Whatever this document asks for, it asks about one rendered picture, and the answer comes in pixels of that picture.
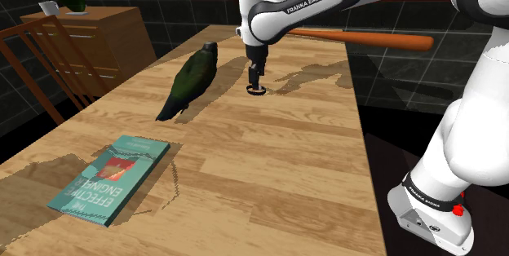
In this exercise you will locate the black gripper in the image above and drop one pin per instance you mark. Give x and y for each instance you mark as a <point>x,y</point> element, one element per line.
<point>256,53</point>

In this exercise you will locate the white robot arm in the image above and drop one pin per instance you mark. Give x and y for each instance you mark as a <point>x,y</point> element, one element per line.
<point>473,128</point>

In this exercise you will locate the green parrot figure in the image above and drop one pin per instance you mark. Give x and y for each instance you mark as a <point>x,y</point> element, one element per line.
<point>191,76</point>

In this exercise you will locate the orange baseball bat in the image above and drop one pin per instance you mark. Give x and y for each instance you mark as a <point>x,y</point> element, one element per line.
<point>370,39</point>

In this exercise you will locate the wooden chest of drawers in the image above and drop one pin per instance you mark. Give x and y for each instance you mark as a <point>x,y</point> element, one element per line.
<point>119,36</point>

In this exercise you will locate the teal book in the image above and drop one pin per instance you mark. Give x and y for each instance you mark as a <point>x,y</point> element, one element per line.
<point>119,179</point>

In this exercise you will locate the wooden chair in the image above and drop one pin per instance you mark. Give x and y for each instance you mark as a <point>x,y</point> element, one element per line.
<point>39,28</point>

